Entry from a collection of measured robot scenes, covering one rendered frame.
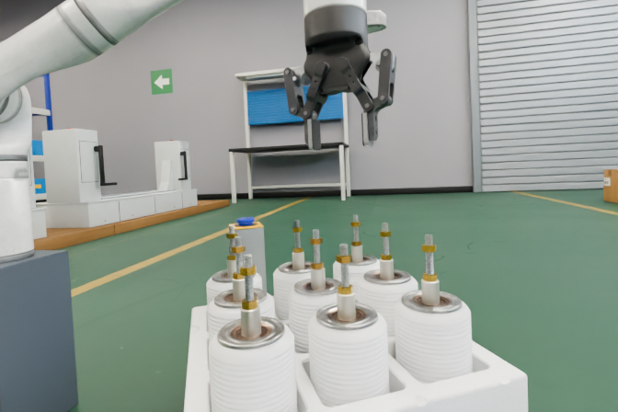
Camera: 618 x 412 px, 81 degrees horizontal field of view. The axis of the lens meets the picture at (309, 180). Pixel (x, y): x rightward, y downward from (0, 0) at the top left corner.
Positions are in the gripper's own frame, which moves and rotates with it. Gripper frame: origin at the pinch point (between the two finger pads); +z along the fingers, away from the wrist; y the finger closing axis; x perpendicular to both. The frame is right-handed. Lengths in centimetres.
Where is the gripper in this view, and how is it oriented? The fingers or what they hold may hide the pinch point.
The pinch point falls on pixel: (340, 137)
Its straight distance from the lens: 44.0
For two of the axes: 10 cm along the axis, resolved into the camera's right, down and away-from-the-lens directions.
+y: 8.9, -0.3, -4.5
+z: 0.5, 10.0, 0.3
